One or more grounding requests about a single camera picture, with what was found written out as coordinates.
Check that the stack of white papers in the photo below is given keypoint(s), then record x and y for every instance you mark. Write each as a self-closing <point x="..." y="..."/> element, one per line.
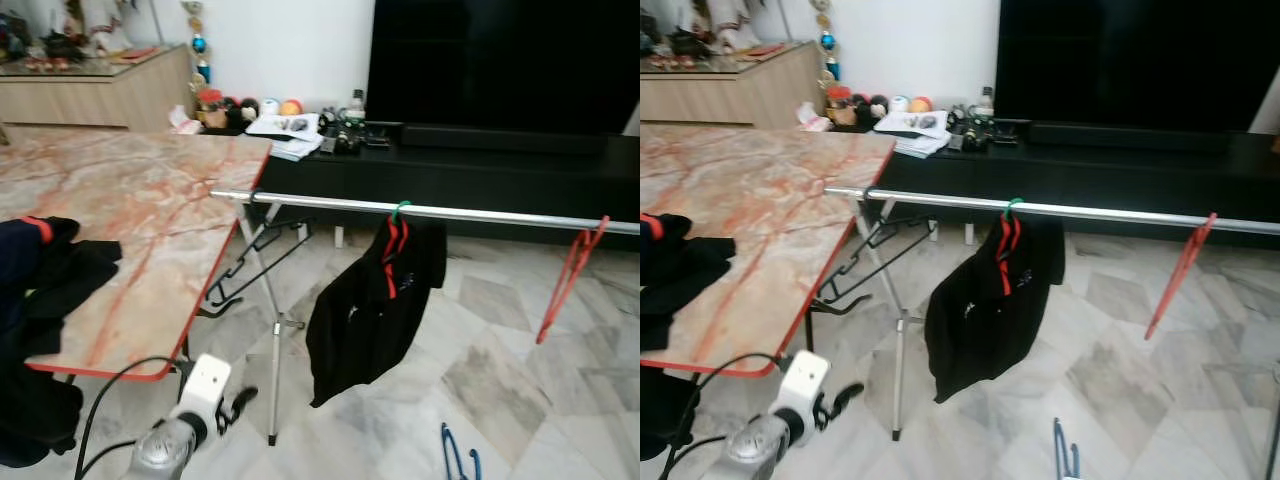
<point x="912" y="130"/>
<point x="285" y="133"/>

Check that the black plush toy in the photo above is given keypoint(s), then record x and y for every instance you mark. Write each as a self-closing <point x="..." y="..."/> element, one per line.
<point x="870" y="110"/>
<point x="240" y="113"/>

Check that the marble-print folding table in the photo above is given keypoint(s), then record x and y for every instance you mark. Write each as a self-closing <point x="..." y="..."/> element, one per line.
<point x="130" y="220"/>
<point x="760" y="210"/>

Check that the black electronic gadgets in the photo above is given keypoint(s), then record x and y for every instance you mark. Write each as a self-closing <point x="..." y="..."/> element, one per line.
<point x="350" y="138"/>
<point x="980" y="135"/>

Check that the pink tissue pack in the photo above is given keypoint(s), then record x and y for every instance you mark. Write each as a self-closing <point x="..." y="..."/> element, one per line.
<point x="185" y="120"/>
<point x="813" y="117"/>

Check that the red plastic hanger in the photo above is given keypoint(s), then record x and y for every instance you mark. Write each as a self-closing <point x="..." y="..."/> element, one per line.
<point x="572" y="278"/>
<point x="1180" y="275"/>

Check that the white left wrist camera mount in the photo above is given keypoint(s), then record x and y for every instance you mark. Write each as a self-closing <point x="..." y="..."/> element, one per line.
<point x="205" y="385"/>
<point x="805" y="380"/>

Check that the jar with red lid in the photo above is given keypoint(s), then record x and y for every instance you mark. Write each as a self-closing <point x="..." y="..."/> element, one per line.
<point x="841" y="107"/>
<point x="210" y="110"/>

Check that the clear bottle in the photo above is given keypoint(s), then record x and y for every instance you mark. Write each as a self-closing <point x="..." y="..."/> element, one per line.
<point x="985" y="105"/>
<point x="355" y="108"/>

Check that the black clothes pile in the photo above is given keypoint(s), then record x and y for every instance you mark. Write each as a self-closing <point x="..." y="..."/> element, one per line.
<point x="690" y="275"/>
<point x="80" y="280"/>

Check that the silver metal clothes rack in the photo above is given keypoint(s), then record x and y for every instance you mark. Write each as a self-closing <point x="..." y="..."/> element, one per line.
<point x="500" y="216"/>
<point x="1100" y="214"/>

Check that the black television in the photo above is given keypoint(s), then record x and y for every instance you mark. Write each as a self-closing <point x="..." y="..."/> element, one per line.
<point x="1130" y="60"/>
<point x="500" y="60"/>

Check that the black polo shirt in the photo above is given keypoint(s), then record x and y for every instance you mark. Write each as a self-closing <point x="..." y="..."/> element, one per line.
<point x="360" y="330"/>
<point x="980" y="320"/>

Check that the black TV console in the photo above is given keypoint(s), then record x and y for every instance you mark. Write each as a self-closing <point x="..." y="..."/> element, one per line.
<point x="450" y="175"/>
<point x="1080" y="172"/>

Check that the light wooden cabinet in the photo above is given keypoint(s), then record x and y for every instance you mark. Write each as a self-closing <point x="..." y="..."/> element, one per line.
<point x="90" y="95"/>
<point x="720" y="90"/>

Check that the green hanger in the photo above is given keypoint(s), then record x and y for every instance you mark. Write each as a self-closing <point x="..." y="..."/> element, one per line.
<point x="398" y="208"/>
<point x="1012" y="205"/>

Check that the orange ball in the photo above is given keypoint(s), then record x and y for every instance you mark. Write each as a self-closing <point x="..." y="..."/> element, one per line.
<point x="290" y="108"/>
<point x="920" y="105"/>

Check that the white ball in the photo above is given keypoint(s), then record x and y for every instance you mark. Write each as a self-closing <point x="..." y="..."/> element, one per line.
<point x="899" y="103"/>
<point x="269" y="106"/>

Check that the black soundbar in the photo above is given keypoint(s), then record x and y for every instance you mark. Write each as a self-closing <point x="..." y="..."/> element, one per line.
<point x="1130" y="136"/>
<point x="500" y="138"/>

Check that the blue plastic hanger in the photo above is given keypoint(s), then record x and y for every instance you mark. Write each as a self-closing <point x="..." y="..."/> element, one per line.
<point x="1058" y="450"/>
<point x="449" y="450"/>

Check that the gold trophy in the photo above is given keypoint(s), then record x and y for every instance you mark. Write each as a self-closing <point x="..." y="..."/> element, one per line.
<point x="198" y="45"/>
<point x="826" y="42"/>

